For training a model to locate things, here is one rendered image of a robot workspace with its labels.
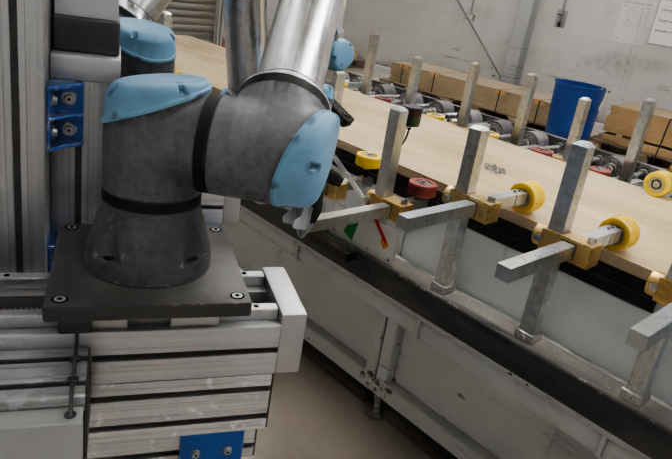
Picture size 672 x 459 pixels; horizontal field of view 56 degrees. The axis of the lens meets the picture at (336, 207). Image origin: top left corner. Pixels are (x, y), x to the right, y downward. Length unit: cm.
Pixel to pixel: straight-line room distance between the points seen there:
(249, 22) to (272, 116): 44
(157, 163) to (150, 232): 8
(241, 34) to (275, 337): 55
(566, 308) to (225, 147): 118
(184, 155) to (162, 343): 24
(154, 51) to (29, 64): 36
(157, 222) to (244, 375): 24
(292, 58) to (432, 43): 931
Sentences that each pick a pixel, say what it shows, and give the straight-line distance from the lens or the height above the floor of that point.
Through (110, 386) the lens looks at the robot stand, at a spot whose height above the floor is 90.
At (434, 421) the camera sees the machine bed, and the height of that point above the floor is 16.
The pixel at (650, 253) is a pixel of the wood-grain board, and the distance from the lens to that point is 168.
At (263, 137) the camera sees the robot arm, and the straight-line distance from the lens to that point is 68.
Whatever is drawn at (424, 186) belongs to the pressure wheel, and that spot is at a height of 91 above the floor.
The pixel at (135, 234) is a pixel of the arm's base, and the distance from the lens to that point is 74.
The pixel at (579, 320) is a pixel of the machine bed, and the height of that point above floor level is 70.
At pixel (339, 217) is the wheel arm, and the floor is 86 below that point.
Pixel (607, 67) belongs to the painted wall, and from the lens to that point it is 889.
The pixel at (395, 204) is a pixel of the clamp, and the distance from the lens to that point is 165.
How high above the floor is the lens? 141
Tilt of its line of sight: 20 degrees down
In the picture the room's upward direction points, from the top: 9 degrees clockwise
